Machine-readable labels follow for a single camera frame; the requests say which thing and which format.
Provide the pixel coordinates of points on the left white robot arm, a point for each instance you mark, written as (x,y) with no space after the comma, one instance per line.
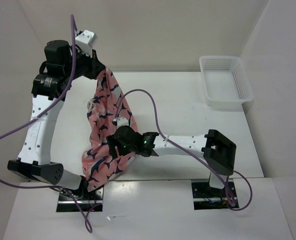
(34,160)

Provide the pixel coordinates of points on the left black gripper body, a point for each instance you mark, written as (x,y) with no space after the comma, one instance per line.
(83,64)

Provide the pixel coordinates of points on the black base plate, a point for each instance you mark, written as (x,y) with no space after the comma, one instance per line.
(88,201)
(208,198)

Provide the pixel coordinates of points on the pink shark print shorts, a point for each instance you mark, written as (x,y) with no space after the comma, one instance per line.
(98,166)

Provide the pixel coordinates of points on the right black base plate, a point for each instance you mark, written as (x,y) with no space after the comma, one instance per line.
(208,198)

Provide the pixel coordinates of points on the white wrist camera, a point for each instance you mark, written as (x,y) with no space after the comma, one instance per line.
(85,41)
(120,122)

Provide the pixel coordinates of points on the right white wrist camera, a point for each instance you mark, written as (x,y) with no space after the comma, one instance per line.
(120,122)

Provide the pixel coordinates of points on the white plastic basket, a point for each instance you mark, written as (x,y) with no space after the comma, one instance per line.
(225,81)

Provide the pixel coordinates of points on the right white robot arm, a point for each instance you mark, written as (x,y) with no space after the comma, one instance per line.
(213,149)

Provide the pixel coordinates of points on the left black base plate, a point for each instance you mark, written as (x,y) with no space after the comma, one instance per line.
(88,201)

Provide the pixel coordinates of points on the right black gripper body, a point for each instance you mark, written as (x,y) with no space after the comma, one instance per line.
(124,150)

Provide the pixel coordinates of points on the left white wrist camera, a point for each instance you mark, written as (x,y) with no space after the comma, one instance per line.
(85,41)

